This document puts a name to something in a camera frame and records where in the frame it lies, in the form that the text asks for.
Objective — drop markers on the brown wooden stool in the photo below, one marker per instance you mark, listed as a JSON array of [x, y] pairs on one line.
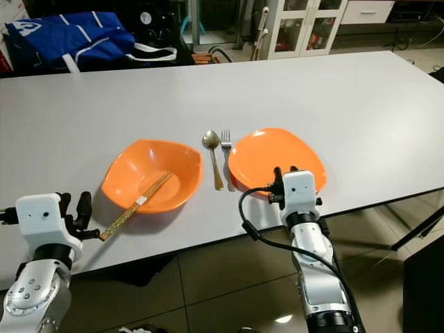
[[203, 57]]

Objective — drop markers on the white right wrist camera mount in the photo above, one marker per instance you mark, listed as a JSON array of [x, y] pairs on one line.
[[300, 191]]

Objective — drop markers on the black appliance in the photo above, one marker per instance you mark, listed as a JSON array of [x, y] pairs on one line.
[[156, 24]]

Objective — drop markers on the orange plastic plate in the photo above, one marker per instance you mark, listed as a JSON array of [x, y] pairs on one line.
[[260, 156]]

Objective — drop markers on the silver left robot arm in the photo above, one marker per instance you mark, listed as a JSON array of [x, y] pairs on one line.
[[31, 295]]

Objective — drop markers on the red and white cardboard box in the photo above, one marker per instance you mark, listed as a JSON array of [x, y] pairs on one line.
[[10, 17]]

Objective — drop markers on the red printed cardboard box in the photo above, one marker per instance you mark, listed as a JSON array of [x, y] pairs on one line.
[[5, 61]]

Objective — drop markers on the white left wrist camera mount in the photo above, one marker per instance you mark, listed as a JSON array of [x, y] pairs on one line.
[[41, 218]]

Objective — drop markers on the orange plastic bowl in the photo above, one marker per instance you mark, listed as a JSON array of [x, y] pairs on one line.
[[146, 166]]

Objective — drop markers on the black table frame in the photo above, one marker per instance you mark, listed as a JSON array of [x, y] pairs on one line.
[[416, 225]]

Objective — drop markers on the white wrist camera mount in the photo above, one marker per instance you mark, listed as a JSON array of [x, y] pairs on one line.
[[300, 191], [41, 218]]

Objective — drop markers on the banded wooden chopsticks pair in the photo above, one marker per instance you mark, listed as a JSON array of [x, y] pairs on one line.
[[135, 205]]

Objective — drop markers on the white drawer unit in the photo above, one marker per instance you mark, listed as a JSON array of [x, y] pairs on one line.
[[368, 10]]

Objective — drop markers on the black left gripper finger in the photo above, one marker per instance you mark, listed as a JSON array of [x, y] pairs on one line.
[[65, 203], [84, 208]]

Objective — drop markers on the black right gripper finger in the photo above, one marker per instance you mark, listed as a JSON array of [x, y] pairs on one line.
[[278, 174], [293, 169]]

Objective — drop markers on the teal plastic stool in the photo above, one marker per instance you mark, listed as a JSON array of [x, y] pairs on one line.
[[186, 28]]

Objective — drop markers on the white glass-door cabinet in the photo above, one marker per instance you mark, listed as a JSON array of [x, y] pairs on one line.
[[305, 28]]

